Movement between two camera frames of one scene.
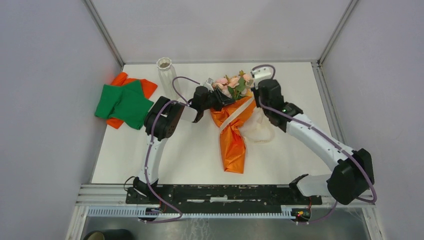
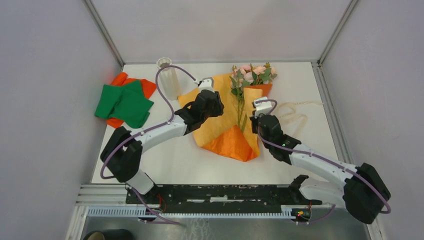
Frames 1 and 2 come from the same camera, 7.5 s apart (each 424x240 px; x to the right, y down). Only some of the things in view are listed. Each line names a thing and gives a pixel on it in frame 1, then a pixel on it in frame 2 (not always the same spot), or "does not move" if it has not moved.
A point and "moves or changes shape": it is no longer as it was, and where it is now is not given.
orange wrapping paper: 232,144 moves or changes shape
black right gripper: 256,93 to 254,120
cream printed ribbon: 258,129 moves or changes shape
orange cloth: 148,88 does not move
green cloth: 126,104 does not move
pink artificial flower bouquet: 235,87 to 243,76
